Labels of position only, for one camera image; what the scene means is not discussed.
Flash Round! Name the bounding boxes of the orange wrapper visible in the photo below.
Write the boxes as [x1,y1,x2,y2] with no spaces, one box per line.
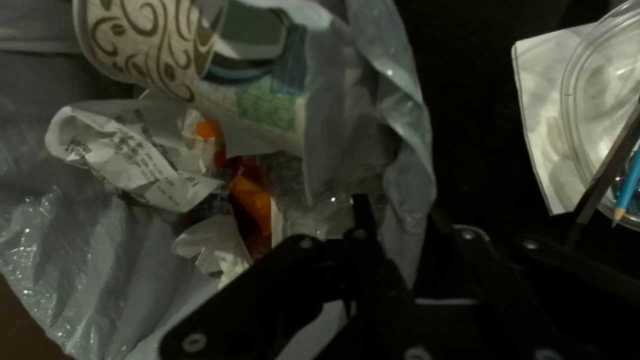
[189,117,280,260]

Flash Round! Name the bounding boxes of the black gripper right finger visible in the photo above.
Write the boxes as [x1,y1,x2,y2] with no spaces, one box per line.
[411,222,640,360]

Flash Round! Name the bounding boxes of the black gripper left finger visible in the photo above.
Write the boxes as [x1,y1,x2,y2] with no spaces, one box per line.
[159,192,410,360]

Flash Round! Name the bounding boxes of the green blue patterned paper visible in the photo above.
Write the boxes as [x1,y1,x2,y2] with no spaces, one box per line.
[198,0,316,136]

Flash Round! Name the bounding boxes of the black trash bin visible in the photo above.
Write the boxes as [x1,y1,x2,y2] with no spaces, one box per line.
[0,0,440,360]

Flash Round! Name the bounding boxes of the crumpled white tissue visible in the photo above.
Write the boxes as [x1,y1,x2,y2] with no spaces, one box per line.
[170,213,255,277]

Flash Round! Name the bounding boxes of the brown swirl patterned paper cup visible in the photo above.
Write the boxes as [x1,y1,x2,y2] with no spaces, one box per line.
[69,0,232,104]

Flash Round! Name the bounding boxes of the black tongs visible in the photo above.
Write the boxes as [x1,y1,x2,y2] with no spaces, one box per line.
[563,104,640,250]

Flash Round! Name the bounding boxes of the white paper napkin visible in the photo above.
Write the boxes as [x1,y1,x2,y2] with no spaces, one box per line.
[509,23,640,220]

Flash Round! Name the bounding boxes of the crumpled printed receipt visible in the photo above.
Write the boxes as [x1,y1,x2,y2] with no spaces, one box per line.
[43,99,225,216]

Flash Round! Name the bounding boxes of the blue pen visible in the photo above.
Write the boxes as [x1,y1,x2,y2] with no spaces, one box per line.
[609,141,640,226]

